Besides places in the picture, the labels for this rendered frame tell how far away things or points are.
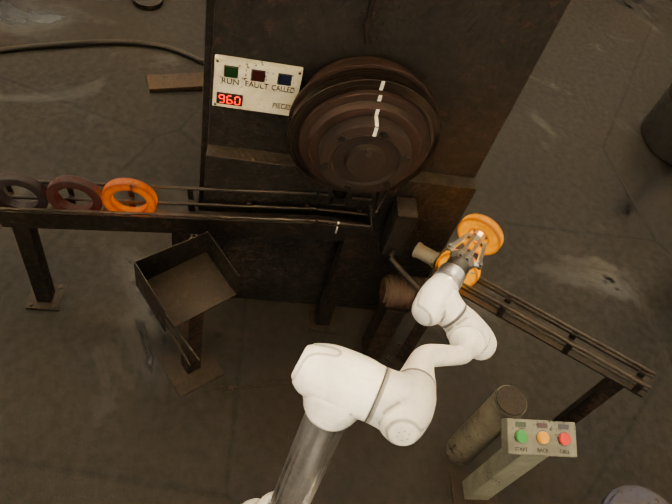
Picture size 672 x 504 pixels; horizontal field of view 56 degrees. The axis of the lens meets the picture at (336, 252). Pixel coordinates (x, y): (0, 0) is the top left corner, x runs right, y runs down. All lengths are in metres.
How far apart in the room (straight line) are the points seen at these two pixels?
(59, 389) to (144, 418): 0.34
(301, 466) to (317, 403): 0.23
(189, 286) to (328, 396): 0.90
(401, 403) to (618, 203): 2.87
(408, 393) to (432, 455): 1.33
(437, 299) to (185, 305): 0.82
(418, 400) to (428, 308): 0.51
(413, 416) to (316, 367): 0.23
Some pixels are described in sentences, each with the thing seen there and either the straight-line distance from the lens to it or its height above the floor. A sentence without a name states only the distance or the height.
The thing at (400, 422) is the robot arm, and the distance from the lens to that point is 1.37.
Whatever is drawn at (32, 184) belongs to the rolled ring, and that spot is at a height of 0.71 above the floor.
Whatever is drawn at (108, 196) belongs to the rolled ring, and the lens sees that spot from 2.28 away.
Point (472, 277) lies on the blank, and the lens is 2.27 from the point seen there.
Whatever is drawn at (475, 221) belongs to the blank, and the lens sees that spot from 2.10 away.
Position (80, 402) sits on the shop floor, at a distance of 2.66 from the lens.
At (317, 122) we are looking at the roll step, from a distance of 1.88.
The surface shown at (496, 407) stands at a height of 0.51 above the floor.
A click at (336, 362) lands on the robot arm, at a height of 1.20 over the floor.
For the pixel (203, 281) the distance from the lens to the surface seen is 2.17.
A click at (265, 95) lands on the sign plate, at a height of 1.13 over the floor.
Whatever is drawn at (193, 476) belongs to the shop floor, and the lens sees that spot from 2.53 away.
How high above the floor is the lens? 2.42
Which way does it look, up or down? 52 degrees down
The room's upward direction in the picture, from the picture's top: 18 degrees clockwise
